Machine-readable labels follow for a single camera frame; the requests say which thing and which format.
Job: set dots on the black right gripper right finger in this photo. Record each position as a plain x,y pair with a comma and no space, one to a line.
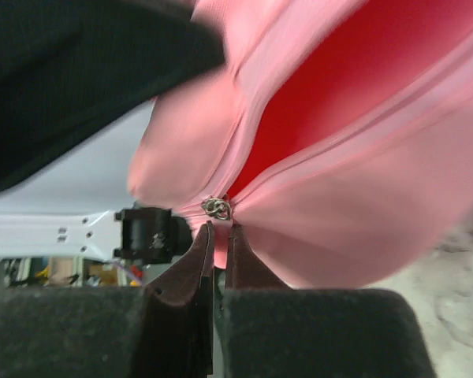
244,270

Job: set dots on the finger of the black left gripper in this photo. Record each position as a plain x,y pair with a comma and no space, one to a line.
70,68

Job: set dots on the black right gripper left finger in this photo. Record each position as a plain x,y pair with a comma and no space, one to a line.
177,336

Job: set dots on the pink student backpack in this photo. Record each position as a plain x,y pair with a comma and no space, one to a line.
339,134

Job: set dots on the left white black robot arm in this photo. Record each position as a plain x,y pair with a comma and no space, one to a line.
98,236

